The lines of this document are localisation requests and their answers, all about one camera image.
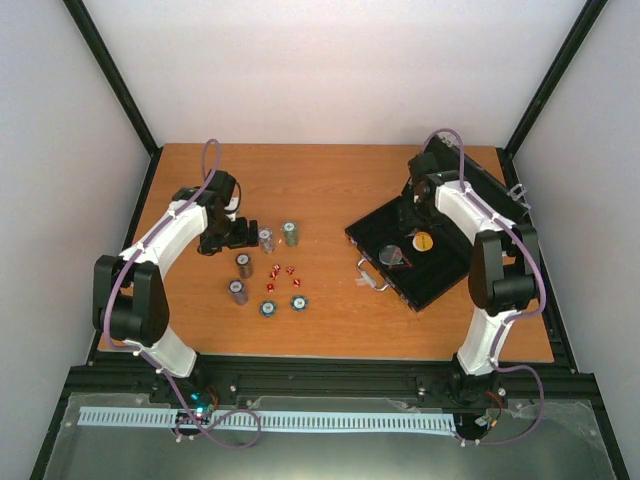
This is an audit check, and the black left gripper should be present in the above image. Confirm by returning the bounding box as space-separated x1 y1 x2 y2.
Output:
201 216 260 254

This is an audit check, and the white dealer button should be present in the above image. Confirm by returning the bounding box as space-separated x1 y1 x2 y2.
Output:
412 231 434 253

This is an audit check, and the black poker set case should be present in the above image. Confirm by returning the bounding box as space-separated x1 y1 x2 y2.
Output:
345 138 527 312

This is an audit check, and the triangular all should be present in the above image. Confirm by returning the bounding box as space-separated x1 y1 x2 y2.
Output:
389 251 412 269

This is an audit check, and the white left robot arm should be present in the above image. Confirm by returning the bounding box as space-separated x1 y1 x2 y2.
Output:
92 171 258 403

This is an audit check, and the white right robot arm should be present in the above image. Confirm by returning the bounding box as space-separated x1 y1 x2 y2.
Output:
408 153 547 376

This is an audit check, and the blue 10 chip stack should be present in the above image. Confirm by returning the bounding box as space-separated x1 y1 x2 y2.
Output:
258 227 275 253

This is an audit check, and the brown chip stack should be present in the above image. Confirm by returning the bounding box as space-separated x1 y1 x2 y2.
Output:
235 253 254 279

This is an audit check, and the green 20 chip stack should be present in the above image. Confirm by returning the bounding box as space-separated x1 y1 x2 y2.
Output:
282 221 299 247

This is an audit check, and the flat blue chip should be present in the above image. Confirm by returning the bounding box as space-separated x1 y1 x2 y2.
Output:
259 301 277 317
290 295 308 311

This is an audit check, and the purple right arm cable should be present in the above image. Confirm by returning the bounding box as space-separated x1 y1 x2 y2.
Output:
410 128 549 446

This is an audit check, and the black aluminium frame rail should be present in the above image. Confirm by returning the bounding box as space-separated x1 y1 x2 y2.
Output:
62 353 599 411

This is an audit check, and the white perforated cable strip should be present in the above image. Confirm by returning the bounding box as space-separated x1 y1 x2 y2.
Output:
77 406 456 436

